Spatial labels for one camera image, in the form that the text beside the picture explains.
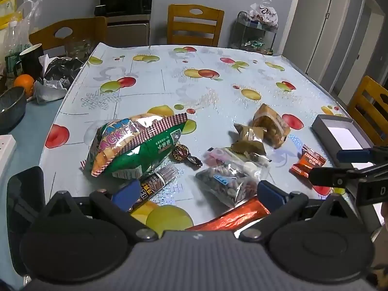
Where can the glass jar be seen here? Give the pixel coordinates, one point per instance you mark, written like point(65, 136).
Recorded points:
point(77, 47)

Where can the brown candy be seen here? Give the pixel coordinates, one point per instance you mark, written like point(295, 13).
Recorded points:
point(180, 152)

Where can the wooden chair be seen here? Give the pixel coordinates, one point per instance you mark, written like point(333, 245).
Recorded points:
point(78, 28)
point(194, 27)
point(363, 103)

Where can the dark brown stick packet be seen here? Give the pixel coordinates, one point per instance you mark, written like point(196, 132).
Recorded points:
point(157, 180)

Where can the small golden snack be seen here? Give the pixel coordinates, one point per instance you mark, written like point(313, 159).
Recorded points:
point(271, 124)

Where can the brown triangular pastry packet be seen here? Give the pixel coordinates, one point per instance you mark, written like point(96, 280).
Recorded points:
point(247, 139)

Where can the black mug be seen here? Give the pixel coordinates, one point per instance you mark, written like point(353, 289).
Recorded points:
point(30, 60)

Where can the clear bag of nuts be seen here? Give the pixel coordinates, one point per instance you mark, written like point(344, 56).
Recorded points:
point(224, 185)

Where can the clear plastic bag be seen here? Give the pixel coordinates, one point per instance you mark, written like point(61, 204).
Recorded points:
point(21, 30)

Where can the black plastic bag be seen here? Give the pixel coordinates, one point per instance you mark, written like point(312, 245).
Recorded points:
point(63, 71)

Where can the clear pink packet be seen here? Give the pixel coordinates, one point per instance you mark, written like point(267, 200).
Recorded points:
point(216, 155)

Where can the black phone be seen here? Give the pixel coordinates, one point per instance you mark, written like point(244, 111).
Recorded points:
point(24, 206)

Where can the green snack packets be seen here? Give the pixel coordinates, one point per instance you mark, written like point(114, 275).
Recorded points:
point(254, 44)

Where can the white plastic bag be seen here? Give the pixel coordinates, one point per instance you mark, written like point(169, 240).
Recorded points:
point(263, 13)

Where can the yellow bag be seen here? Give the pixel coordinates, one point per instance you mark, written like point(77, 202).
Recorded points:
point(7, 7)

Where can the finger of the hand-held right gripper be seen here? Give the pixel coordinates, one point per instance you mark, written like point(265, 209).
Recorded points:
point(353, 156)
point(330, 176)

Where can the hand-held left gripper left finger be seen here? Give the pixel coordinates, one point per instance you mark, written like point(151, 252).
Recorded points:
point(125, 194)

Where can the grey foil bag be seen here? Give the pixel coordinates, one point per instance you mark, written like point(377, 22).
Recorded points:
point(48, 94)

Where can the white power strip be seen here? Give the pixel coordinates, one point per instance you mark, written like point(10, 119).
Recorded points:
point(6, 148)

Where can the metal rolling cart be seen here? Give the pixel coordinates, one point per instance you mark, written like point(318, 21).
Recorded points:
point(242, 33)

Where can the small orange packet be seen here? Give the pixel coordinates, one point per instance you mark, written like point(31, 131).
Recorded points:
point(300, 168)
point(313, 157)

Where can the grey bowl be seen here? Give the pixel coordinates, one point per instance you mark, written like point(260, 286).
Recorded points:
point(10, 109)

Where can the orange fruit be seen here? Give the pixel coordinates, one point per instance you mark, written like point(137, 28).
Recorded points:
point(24, 83)

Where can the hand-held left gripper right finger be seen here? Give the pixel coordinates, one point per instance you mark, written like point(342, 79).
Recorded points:
point(269, 194)

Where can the white door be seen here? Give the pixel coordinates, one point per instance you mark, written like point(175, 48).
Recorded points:
point(360, 36)
point(318, 21)

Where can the grey cardboard box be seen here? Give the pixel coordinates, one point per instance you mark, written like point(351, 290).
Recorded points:
point(342, 133)

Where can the long orange bar wrapper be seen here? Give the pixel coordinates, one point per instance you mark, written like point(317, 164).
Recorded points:
point(239, 215)

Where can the green cracker bag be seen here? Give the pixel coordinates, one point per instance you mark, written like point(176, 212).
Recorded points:
point(130, 154)

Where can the fruit print tablecloth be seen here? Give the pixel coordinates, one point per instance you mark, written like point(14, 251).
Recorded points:
point(169, 88)

